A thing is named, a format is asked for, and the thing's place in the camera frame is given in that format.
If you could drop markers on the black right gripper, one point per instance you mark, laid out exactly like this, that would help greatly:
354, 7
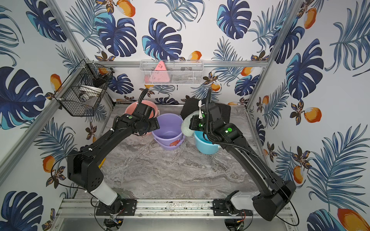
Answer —
194, 120

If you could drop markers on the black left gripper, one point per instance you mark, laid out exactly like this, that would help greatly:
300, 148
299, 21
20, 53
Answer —
151, 109

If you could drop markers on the purple plastic bucket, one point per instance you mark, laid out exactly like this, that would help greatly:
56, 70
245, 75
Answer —
169, 136

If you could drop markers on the turquoise plastic bucket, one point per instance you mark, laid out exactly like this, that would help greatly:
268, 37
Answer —
205, 146

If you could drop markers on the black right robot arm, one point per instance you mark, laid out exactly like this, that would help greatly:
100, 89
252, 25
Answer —
274, 192

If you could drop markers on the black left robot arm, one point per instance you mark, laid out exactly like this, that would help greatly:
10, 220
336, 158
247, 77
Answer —
83, 166

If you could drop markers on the pink plastic bucket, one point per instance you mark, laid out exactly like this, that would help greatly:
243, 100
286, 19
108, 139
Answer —
130, 109

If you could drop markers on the black plastic tool case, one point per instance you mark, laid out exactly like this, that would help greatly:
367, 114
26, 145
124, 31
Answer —
191, 105

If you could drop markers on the pink triangular object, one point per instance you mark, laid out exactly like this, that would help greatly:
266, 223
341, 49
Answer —
159, 74

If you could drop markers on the white wire shelf basket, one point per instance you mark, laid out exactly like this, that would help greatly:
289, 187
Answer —
181, 72

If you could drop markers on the yellow handled screwdriver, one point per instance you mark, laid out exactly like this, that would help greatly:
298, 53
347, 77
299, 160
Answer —
101, 164

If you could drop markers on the black wire basket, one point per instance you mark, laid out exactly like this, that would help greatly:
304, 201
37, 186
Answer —
83, 90

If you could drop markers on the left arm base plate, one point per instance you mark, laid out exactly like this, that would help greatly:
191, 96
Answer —
122, 207

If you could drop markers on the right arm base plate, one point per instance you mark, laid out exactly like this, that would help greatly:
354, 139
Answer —
228, 208

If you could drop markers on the aluminium front rail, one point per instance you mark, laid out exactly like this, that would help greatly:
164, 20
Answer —
149, 208

